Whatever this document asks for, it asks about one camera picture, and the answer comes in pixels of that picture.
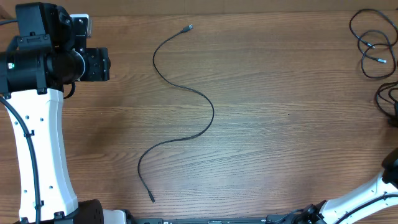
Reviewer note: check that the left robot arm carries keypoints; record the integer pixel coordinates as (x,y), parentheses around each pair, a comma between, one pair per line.
(49,53)

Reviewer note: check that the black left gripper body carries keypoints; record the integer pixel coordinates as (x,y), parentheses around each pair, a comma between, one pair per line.
(94,68)

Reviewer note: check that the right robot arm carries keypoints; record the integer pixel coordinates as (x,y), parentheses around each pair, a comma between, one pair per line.
(373,196)

